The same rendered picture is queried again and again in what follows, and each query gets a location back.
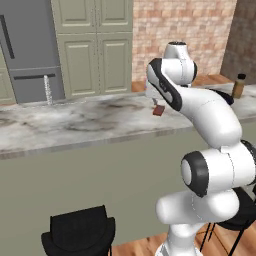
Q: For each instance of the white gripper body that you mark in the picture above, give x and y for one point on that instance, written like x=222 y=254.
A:
x=148 y=89

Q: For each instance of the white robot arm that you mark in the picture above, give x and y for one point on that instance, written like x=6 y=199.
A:
x=213 y=120

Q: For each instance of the brown chocolate bar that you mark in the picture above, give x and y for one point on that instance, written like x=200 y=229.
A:
x=159 y=110

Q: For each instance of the dark plate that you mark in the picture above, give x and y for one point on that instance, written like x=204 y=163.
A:
x=226 y=97

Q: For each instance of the brown bottle with black cap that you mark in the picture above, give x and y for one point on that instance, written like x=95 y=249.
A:
x=238 y=88

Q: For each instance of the sage green counter island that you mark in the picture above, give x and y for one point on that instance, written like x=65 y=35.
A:
x=93 y=180

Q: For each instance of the sage green side cabinet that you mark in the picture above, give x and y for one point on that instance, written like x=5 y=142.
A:
x=6 y=85

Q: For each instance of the sage green tall cabinets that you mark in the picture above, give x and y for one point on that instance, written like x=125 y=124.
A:
x=95 y=50

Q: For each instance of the grey fridge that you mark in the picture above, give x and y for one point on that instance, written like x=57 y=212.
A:
x=31 y=50

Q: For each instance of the black stool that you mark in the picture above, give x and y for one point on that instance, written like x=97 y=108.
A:
x=245 y=208
x=80 y=230

